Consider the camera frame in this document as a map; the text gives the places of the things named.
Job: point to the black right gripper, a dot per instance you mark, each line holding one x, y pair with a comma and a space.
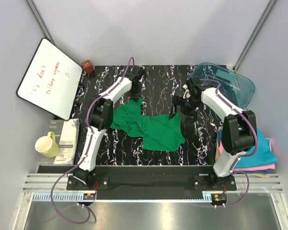
192, 115

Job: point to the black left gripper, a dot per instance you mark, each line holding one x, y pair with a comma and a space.
136, 96

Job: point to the green t-shirt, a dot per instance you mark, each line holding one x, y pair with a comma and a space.
159, 133

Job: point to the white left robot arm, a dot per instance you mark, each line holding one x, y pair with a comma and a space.
99, 119

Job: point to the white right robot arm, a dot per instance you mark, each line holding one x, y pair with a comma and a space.
239, 133

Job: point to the small red-brown box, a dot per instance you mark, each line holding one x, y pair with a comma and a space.
88, 66

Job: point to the folded pink t-shirt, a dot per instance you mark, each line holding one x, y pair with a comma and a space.
249, 167

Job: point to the folded tan t-shirt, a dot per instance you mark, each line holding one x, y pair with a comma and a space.
261, 171

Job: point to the clear blue plastic bin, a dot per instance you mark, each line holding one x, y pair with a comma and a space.
236, 88

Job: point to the white whiteboard with red writing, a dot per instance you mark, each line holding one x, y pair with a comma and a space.
51, 80

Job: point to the spiral bound manual booklet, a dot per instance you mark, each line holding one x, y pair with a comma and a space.
66, 137

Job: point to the folded blue t-shirt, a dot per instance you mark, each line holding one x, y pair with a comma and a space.
261, 151

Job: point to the yellow-green mug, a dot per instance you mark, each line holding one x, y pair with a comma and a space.
47, 145

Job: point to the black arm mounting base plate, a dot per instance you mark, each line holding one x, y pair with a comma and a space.
149, 194

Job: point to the aluminium frame rail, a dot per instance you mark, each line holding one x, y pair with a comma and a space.
107, 182

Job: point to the white slotted cable duct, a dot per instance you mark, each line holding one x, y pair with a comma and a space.
64, 196

